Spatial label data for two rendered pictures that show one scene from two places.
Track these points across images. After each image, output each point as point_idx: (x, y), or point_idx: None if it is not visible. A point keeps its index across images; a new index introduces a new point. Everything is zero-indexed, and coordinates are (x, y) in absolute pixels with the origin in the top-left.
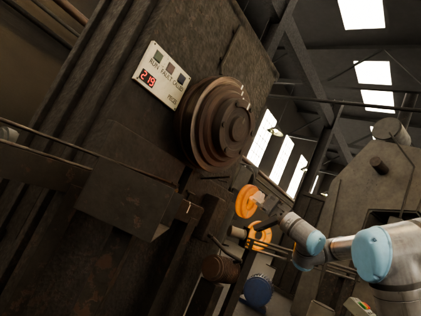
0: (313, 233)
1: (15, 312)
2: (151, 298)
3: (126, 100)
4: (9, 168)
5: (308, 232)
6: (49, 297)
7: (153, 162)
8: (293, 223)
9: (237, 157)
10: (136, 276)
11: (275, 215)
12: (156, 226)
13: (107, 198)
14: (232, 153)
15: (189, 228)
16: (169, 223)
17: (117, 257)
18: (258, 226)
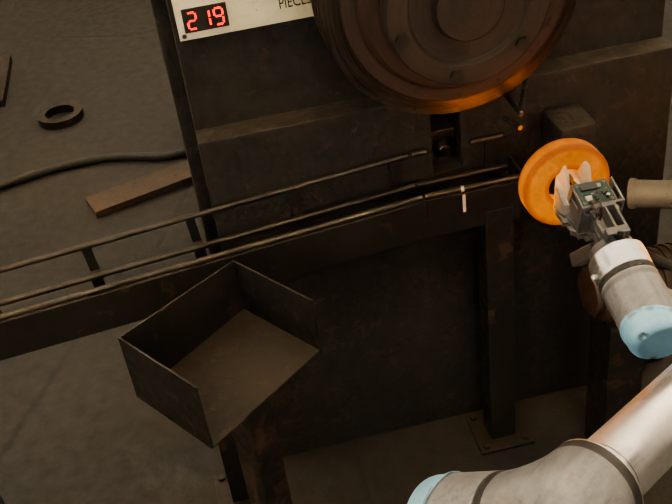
0: (630, 319)
1: (233, 438)
2: (486, 358)
3: (202, 79)
4: (88, 323)
5: (622, 314)
6: (295, 392)
7: (334, 147)
8: (601, 283)
9: (567, 12)
10: (447, 320)
11: (590, 245)
12: (205, 430)
13: (152, 390)
14: (488, 66)
15: (496, 231)
16: (316, 343)
17: (243, 421)
18: (574, 259)
